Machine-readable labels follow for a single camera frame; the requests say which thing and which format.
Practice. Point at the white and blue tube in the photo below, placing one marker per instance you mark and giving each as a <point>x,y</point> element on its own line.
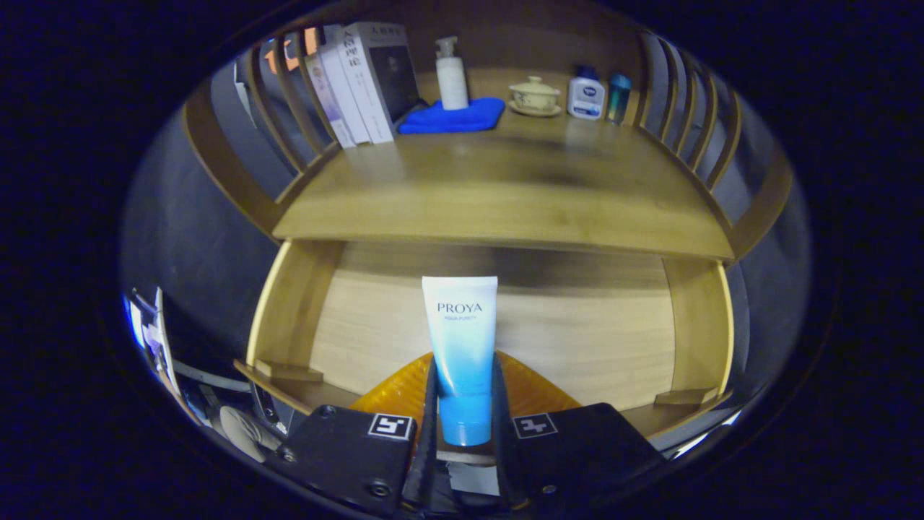
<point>462,347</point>

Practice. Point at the teal slim bottle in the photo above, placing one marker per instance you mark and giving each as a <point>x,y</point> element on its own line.
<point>618,97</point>

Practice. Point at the white pump bottle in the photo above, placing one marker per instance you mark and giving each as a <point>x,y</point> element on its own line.
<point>452,83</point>

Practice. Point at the purple spine book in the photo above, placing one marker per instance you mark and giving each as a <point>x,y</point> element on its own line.
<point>328,101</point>

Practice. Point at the wooden cabinet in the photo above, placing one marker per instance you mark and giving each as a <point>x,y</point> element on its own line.
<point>238,162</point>

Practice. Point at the wooden drawer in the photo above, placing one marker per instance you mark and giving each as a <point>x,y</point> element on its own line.
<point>577,339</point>

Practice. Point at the blue folded cloth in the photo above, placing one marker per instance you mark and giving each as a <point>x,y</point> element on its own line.
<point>455,119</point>

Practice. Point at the thin white book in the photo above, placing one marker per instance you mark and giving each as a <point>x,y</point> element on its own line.
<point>346,94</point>

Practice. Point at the wooden countertop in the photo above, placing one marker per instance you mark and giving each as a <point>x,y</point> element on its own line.
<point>505,188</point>

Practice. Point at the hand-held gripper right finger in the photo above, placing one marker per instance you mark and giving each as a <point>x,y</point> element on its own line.
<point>502,440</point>

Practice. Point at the white lotion bottle blue cap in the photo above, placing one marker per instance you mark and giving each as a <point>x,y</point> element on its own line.
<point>585,94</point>

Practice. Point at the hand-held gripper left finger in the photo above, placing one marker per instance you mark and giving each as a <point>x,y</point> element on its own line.
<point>429,440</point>

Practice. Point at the beige lidded teacup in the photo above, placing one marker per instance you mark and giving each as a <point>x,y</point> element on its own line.
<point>534,94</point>

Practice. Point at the thick white and black book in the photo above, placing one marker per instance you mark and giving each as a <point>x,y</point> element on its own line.
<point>390,79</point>

